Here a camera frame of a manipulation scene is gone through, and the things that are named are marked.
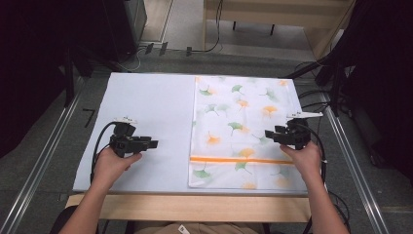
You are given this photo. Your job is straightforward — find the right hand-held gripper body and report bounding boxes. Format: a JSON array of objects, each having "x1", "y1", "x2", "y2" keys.
[{"x1": 275, "y1": 111, "x2": 324, "y2": 151}]

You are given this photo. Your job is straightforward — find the wooden table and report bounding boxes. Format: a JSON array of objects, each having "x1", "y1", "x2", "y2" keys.
[{"x1": 65, "y1": 193, "x2": 312, "y2": 224}]

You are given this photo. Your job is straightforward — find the light wooden bench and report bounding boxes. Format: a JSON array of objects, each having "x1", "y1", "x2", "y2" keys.
[{"x1": 203, "y1": 0, "x2": 357, "y2": 61}]

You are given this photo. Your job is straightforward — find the black cabinet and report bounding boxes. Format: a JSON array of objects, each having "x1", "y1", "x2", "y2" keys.
[{"x1": 96, "y1": 0, "x2": 148, "y2": 63}]

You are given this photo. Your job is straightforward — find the white floor cable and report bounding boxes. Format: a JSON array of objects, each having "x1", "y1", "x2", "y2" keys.
[{"x1": 115, "y1": 45, "x2": 147, "y2": 73}]

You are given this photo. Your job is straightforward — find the black floor cables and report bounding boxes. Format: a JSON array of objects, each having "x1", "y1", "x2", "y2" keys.
[{"x1": 293, "y1": 59, "x2": 339, "y2": 137}]

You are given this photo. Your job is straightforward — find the black metal stand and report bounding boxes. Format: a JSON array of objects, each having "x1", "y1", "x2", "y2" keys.
[
  {"x1": 62, "y1": 45, "x2": 76, "y2": 109},
  {"x1": 329, "y1": 62, "x2": 346, "y2": 117}
]

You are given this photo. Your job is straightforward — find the person's beige trousers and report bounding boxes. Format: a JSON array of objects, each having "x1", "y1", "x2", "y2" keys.
[{"x1": 134, "y1": 221, "x2": 265, "y2": 234}]

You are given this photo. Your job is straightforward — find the black hanging cable with plug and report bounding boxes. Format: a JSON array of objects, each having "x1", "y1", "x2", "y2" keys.
[{"x1": 185, "y1": 0, "x2": 225, "y2": 58}]

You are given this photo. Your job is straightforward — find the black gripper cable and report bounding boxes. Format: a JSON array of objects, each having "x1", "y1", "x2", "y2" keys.
[
  {"x1": 90, "y1": 121, "x2": 122, "y2": 184},
  {"x1": 300, "y1": 122, "x2": 329, "y2": 191}
]

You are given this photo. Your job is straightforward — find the black chair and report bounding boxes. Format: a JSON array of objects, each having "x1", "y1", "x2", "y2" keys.
[{"x1": 50, "y1": 205, "x2": 81, "y2": 234}]

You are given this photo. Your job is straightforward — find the dark curtain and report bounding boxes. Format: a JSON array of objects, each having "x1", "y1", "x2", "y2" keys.
[
  {"x1": 319, "y1": 0, "x2": 413, "y2": 186},
  {"x1": 0, "y1": 0, "x2": 108, "y2": 160}
]

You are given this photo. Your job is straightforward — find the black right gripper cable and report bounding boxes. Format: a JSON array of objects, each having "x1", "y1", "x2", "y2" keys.
[{"x1": 300, "y1": 122, "x2": 329, "y2": 191}]

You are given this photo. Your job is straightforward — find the aluminium floor rail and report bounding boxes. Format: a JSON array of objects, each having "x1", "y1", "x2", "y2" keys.
[
  {"x1": 319, "y1": 92, "x2": 393, "y2": 234},
  {"x1": 0, "y1": 77, "x2": 86, "y2": 234}
]

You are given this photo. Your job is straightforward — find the white table board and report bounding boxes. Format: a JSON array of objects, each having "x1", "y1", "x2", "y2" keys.
[{"x1": 72, "y1": 71, "x2": 310, "y2": 197}]

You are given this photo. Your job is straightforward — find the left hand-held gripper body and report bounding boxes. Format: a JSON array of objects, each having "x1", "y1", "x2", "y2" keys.
[{"x1": 109, "y1": 116, "x2": 144, "y2": 159}]

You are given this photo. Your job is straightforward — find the leaf print zipper bag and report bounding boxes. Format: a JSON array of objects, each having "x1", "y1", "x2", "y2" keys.
[{"x1": 188, "y1": 75, "x2": 309, "y2": 191}]

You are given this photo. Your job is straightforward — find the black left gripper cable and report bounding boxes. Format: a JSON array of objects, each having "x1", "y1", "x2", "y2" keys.
[{"x1": 90, "y1": 121, "x2": 122, "y2": 184}]

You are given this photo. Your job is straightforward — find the person's left hand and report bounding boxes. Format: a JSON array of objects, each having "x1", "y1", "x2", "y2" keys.
[{"x1": 92, "y1": 146, "x2": 144, "y2": 193}]

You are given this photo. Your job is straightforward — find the person's right hand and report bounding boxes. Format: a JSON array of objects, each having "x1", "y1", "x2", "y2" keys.
[{"x1": 280, "y1": 140, "x2": 324, "y2": 187}]

